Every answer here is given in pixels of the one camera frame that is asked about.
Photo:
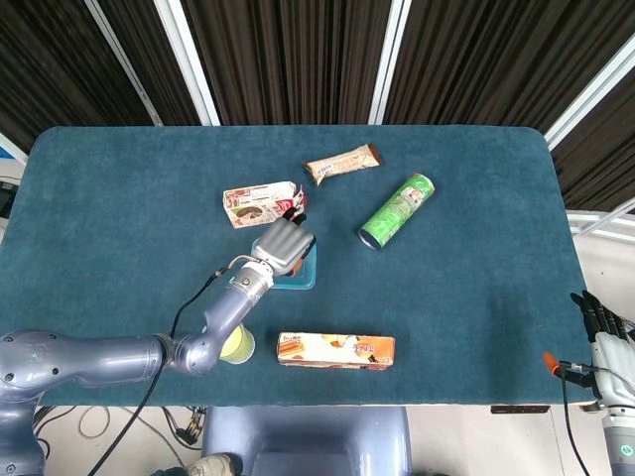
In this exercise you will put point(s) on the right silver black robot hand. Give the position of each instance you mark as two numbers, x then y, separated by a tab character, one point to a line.
615	367

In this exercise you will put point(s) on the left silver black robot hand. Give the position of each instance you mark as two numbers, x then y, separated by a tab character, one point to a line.
285	245

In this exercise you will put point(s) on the blue plastic lid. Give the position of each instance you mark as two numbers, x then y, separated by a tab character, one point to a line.
308	273

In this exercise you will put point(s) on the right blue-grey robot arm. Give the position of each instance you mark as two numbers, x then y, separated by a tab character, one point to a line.
620	446

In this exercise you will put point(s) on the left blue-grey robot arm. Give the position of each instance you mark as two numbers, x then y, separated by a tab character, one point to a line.
99	357

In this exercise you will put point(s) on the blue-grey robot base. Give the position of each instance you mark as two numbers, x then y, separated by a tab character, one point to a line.
307	441

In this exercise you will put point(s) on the red white snack carton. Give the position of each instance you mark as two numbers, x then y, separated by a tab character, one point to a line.
248	198

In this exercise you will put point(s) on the orange egg roll box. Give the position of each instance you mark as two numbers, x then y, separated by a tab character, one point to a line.
337	349

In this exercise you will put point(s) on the brown beige snack bar wrapper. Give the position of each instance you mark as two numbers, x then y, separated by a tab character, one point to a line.
342	162

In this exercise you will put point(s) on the black table control panel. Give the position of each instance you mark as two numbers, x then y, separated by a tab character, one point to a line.
521	409

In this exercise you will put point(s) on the yellow tennis ball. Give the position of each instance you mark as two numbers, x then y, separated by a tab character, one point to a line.
235	347

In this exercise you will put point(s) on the clear tennis ball tube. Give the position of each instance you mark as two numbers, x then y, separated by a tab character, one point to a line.
247	352

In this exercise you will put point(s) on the green chips can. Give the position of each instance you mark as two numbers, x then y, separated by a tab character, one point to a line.
397	210

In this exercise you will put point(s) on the blue velvet table cloth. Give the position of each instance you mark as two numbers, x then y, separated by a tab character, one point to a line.
446	307

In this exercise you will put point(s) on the dark pleated curtain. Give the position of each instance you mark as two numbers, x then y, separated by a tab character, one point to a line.
297	59

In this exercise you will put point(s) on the white sneaker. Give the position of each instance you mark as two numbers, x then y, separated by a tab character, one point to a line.
211	466

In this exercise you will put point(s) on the blue white sign board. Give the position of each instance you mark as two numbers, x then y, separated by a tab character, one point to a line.
10	151

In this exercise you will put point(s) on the white metal rail frame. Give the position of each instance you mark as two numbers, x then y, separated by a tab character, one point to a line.
600	228

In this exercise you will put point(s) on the white frame post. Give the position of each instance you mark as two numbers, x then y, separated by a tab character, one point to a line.
188	59
389	59
595	84

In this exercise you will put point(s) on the thin grey frame post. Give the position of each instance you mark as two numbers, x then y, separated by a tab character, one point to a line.
124	64

